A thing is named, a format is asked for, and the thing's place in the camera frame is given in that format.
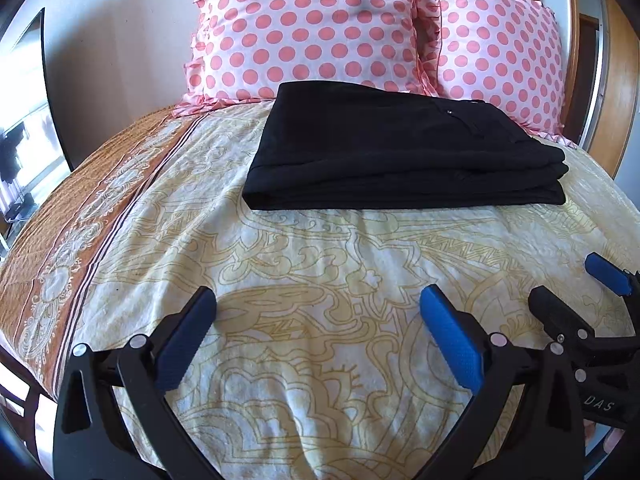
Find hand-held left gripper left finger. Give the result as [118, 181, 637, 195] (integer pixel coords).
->
[52, 286, 221, 480]

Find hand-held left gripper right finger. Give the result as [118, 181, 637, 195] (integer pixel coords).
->
[420, 285, 586, 480]

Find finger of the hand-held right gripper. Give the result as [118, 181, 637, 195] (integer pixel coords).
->
[529, 286, 596, 346]
[585, 252, 640, 296]

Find black pants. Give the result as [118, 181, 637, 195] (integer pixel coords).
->
[242, 81, 568, 211]

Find person's right hand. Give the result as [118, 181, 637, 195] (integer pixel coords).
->
[582, 417, 640, 476]

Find yellow patterned bedspread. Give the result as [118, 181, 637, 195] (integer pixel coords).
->
[0, 95, 640, 480]

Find pink polka dot pillow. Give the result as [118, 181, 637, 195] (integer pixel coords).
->
[180, 0, 441, 111]
[430, 0, 571, 146]

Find black framed screen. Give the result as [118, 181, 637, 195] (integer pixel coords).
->
[0, 7, 76, 241]

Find dark wooden bed frame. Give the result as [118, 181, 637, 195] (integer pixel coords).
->
[0, 350, 56, 461]

